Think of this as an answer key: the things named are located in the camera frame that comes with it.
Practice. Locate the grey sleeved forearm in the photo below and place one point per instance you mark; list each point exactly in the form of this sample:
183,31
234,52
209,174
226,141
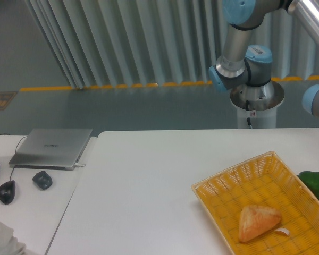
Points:
8,243

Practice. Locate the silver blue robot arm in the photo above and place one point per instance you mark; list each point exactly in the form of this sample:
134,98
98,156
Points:
245,70

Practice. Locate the yellow woven basket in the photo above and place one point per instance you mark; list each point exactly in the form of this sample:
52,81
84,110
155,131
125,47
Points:
264,180

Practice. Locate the yellow floor tape line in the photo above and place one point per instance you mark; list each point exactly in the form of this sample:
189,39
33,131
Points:
166,84

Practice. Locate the grey folding partition curtain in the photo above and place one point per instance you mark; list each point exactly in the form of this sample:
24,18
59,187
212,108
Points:
114,43

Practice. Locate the silver closed laptop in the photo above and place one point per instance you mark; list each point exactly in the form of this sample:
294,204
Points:
58,149

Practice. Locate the small black gadget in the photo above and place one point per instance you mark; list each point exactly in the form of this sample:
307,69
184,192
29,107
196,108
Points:
43,180

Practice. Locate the triangular bread piece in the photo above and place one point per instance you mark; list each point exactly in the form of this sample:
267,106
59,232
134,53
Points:
256,220

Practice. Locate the white side table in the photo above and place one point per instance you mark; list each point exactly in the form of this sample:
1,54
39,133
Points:
35,214

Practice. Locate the small white scrap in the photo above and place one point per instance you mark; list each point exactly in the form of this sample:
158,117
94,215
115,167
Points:
282,231

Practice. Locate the black computer mouse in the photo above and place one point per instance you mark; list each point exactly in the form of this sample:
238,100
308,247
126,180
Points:
7,192

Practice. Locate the green bell pepper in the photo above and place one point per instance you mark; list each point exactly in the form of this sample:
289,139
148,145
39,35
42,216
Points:
311,180

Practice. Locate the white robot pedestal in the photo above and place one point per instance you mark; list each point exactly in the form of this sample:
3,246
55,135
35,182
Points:
257,107

